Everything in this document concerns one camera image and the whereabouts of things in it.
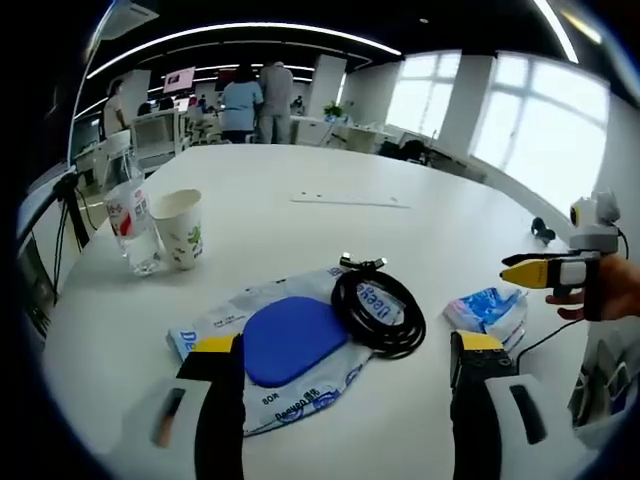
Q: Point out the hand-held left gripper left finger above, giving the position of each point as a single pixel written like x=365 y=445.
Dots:
x=215 y=430

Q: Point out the small black object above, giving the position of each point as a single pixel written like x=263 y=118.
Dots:
x=542 y=230

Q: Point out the person's right hand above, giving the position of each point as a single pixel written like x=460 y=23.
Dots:
x=620 y=287

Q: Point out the black laptop stand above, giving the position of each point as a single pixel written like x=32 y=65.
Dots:
x=70 y=200

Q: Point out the white table slot cover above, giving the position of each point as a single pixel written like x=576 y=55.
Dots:
x=350 y=200

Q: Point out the ceiling air conditioner unit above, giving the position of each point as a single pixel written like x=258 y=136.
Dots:
x=137 y=10

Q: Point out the green potted plant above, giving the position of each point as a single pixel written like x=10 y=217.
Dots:
x=334 y=111

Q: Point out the clear plastic water bottle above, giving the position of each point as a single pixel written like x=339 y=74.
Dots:
x=130 y=220

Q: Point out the white office chair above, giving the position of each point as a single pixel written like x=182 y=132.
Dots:
x=157 y=132

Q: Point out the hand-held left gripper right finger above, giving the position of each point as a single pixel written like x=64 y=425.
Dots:
x=480 y=430

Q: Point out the wet wipes pack blue lid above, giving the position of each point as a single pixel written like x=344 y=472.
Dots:
x=290 y=340

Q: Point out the large bright window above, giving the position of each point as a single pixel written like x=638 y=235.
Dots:
x=545 y=130

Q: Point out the black office chair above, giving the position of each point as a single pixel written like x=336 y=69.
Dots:
x=405 y=150

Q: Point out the ceiling light strip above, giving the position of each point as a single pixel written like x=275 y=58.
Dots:
x=555 y=30
x=240 y=27

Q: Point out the white table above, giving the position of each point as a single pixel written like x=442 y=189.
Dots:
x=250 y=235

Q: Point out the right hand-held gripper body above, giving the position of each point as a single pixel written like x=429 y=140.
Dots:
x=595 y=230

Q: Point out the blue tissue pack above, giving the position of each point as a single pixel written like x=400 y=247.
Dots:
x=490 y=315

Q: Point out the white mesh chair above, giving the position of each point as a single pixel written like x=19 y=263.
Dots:
x=600 y=400

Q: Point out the pink lit monitor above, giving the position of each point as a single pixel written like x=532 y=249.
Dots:
x=179 y=80

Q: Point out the narrow bright window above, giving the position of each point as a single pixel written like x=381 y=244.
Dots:
x=430 y=95

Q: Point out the white paper cup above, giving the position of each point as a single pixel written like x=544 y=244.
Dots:
x=180 y=235

